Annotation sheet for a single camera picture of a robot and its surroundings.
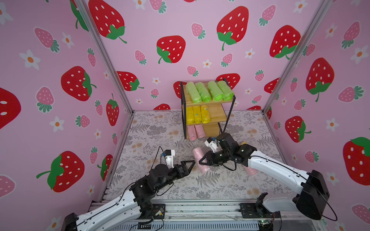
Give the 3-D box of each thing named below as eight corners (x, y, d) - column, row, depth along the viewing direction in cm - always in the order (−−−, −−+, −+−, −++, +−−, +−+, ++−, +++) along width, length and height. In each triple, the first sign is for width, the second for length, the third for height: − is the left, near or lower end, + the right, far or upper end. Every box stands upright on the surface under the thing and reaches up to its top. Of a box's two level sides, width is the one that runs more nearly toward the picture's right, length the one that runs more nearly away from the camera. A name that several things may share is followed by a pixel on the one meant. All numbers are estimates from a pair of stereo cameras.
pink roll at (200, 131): (197, 138, 104) (198, 135, 101) (195, 127, 110) (195, 124, 107) (205, 137, 104) (205, 134, 101) (202, 126, 111) (202, 123, 108)
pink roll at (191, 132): (189, 141, 104) (189, 136, 99) (187, 130, 110) (187, 125, 106) (196, 140, 105) (197, 135, 100) (194, 129, 111) (194, 124, 106)
